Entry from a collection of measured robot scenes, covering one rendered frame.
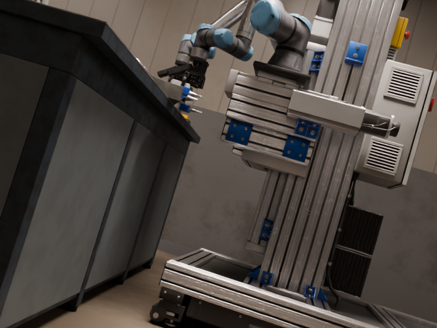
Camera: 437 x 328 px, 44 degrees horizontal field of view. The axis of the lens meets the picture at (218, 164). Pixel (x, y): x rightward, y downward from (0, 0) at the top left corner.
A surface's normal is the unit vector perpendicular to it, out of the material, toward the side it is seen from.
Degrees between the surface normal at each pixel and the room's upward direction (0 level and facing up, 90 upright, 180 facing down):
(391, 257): 90
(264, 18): 96
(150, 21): 90
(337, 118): 90
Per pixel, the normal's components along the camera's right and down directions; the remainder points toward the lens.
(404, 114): -0.12, -0.10
